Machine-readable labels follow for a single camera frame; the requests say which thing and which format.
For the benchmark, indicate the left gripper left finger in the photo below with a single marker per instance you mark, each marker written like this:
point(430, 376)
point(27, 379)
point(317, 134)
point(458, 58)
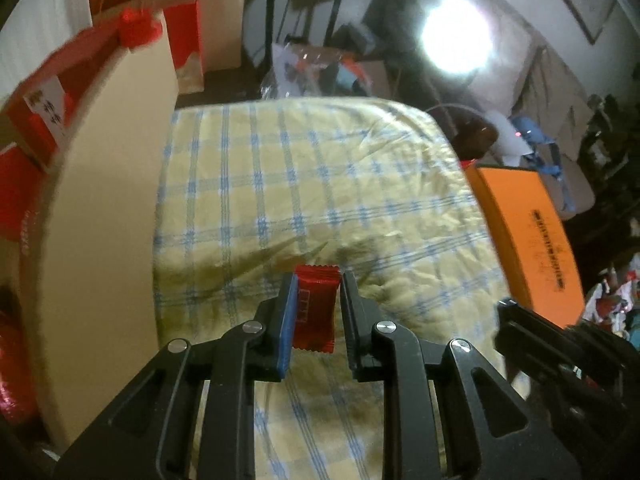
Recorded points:
point(191, 405)

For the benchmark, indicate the large cardboard box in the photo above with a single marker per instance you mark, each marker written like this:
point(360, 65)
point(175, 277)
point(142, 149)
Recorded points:
point(83, 268)

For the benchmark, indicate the yellow plaid bed sheet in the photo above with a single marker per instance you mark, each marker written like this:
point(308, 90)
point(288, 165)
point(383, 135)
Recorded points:
point(249, 191)

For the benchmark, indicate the beige sofa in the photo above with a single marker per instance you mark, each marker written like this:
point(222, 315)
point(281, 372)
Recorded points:
point(473, 64)

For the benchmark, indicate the blue strap item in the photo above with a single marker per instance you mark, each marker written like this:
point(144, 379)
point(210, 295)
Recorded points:
point(545, 157)

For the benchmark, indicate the red collection paper bag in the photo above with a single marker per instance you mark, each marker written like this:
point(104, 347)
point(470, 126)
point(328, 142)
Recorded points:
point(182, 20)

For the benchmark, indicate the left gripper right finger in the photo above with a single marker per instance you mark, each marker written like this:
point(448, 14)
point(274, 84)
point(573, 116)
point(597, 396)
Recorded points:
point(448, 413)

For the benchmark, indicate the orange flat box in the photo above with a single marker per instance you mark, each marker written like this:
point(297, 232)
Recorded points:
point(530, 241)

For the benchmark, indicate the shiny red round bag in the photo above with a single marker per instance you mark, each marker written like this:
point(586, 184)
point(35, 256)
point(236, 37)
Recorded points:
point(18, 399)

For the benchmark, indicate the red fabric tote bag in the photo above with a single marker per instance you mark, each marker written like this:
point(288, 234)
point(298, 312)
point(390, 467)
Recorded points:
point(20, 181)

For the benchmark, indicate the red gift box with straps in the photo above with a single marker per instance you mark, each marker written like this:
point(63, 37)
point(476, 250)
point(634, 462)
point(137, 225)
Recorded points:
point(43, 106)

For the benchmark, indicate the small red candy packet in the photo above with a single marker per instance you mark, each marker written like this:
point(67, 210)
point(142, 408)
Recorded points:
point(316, 296)

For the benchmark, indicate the white curtain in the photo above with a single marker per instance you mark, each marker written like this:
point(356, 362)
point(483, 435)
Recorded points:
point(34, 30)

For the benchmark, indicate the clear plastic packaged item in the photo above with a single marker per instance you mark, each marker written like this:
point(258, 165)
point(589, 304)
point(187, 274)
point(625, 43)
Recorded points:
point(299, 70)

